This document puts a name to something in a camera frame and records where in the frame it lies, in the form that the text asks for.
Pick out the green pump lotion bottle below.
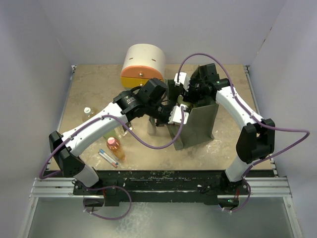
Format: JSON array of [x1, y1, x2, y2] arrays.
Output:
[[177, 95, 192, 108]]

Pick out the green canvas bag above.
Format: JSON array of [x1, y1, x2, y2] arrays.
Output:
[[167, 63, 219, 151]]

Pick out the amber bottle white cap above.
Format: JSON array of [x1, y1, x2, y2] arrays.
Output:
[[82, 107, 98, 122]]

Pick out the clear square bottle black label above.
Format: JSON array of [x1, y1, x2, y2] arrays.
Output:
[[117, 122, 133, 137]]

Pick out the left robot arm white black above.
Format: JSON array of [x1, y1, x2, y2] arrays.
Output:
[[49, 78, 180, 194]]

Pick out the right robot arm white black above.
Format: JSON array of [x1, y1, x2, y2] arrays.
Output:
[[174, 63, 275, 194]]

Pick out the clear conical tube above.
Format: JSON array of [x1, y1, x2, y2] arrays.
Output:
[[147, 117, 157, 135]]

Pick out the round-top mini drawer cabinet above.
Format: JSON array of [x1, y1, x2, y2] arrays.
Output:
[[120, 44, 165, 89]]

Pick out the green bottle white flip cap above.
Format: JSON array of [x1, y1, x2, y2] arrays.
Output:
[[103, 129, 118, 140]]

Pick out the orange bottle pink cap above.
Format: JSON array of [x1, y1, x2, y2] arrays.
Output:
[[106, 137, 126, 161]]

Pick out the blue capped pen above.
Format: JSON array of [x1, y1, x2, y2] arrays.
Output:
[[99, 149, 118, 166]]

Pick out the red tipped pen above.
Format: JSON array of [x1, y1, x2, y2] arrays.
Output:
[[98, 152, 118, 168]]

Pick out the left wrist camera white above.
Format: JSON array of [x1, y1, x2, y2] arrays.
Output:
[[168, 104, 189, 125]]

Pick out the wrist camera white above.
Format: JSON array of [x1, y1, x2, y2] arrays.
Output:
[[168, 104, 189, 125], [174, 72, 191, 92]]

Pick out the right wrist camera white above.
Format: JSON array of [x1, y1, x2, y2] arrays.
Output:
[[174, 72, 191, 92]]

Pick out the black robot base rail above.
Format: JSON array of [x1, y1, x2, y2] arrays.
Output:
[[43, 169, 278, 207]]

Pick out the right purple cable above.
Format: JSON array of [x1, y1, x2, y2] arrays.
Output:
[[177, 52, 311, 178]]

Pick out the purple cable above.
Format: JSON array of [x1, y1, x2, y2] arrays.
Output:
[[177, 52, 311, 178], [39, 106, 185, 179]]

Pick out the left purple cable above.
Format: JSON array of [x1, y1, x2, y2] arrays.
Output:
[[39, 106, 185, 179]]

